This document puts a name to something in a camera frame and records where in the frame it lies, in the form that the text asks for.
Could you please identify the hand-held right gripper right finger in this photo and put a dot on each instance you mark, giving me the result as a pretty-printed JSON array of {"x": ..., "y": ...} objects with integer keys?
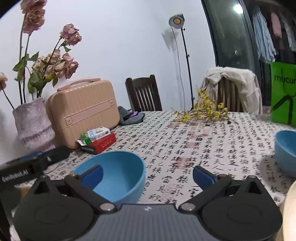
[{"x": 203, "y": 177}]

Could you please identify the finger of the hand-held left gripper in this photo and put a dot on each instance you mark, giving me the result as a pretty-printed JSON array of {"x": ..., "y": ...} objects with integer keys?
[
  {"x": 30, "y": 155},
  {"x": 55, "y": 155}
]

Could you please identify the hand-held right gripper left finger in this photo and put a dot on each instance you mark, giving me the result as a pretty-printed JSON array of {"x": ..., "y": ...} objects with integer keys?
[{"x": 92, "y": 176}]

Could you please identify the blue bowl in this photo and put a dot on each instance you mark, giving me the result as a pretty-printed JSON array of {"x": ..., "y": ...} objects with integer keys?
[
  {"x": 122, "y": 171},
  {"x": 286, "y": 153}
]

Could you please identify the cream plate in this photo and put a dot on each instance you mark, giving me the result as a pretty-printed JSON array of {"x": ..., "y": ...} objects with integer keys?
[{"x": 291, "y": 213}]

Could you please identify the pale pink textured vase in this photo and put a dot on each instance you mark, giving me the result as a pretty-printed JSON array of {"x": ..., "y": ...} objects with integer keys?
[{"x": 32, "y": 125}]

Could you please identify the green and white box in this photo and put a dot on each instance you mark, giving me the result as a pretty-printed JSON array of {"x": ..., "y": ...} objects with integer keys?
[{"x": 84, "y": 138}]

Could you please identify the red box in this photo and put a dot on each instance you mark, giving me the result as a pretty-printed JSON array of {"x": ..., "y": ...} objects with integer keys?
[{"x": 104, "y": 143}]

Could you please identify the white and blue box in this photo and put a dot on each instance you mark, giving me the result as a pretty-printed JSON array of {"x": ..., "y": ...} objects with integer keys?
[{"x": 99, "y": 132}]

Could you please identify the pink hard-shell case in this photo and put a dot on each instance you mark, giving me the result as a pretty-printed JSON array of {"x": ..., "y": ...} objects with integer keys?
[{"x": 87, "y": 104}]

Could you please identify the yellow flower branch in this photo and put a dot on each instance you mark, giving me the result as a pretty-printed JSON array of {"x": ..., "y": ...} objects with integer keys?
[{"x": 203, "y": 109}]

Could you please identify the grey purple cloth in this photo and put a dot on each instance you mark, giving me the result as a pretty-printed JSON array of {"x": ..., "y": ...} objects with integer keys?
[{"x": 129, "y": 117}]

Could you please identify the wooden chair under jacket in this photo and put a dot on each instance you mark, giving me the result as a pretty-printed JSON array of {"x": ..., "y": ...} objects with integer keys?
[{"x": 227, "y": 97}]

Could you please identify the beige jacket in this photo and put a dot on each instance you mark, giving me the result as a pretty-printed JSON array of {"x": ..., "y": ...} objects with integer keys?
[{"x": 240, "y": 78}]

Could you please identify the dark wooden chair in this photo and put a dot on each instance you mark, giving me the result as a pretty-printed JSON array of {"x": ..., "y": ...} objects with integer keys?
[{"x": 141, "y": 81}]

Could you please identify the green paper bag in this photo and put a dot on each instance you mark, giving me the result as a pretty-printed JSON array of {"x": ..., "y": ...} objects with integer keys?
[{"x": 277, "y": 97}]

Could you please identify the dried pink roses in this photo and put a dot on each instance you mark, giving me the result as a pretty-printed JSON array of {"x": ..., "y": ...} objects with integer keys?
[{"x": 69, "y": 34}]

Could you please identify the dark framed glass door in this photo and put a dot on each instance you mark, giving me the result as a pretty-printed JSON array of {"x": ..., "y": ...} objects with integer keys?
[{"x": 226, "y": 34}]

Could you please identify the hanging light blue shirt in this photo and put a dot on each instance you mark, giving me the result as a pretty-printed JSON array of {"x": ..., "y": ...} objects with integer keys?
[{"x": 263, "y": 34}]

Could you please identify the studio lamp on stand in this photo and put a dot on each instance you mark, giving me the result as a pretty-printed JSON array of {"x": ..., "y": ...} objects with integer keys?
[{"x": 176, "y": 20}]

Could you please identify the hanging white shirt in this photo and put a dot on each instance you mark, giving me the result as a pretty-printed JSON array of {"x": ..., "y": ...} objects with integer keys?
[{"x": 290, "y": 32}]

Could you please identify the hanging pink jacket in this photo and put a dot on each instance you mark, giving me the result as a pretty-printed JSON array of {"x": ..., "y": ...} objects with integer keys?
[{"x": 276, "y": 24}]

